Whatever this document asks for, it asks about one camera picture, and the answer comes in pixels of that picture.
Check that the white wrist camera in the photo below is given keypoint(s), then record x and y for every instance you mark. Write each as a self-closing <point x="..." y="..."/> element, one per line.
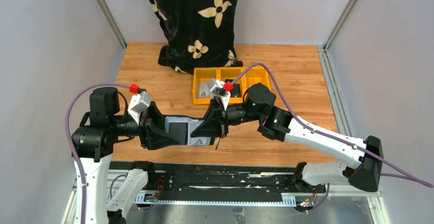
<point x="139" y="102"/>
<point x="221" y="89"/>

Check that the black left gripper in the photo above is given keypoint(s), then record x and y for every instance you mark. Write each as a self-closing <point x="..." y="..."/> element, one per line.
<point x="150" y="136"/>

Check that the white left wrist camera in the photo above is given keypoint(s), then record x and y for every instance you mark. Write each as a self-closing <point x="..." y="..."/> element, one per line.
<point x="139" y="102"/>

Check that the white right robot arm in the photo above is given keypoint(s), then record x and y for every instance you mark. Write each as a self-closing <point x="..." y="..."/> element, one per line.
<point x="356" y="162"/>

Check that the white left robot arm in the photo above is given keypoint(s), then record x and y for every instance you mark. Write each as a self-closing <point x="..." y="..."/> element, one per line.
<point x="92" y="146"/>

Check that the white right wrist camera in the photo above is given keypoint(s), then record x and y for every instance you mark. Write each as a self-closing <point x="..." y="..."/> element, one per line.
<point x="221" y="89"/>

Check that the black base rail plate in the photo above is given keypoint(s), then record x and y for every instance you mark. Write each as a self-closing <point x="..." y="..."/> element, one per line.
<point x="220" y="185"/>

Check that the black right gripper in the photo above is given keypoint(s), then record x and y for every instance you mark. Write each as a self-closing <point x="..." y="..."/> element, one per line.
<point x="216" y="121"/>

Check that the aluminium frame rail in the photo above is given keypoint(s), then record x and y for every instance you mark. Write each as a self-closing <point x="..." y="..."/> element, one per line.
<point x="112" y="23"/>

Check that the black floral blanket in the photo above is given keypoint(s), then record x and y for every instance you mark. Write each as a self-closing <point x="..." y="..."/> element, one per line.
<point x="199" y="33"/>

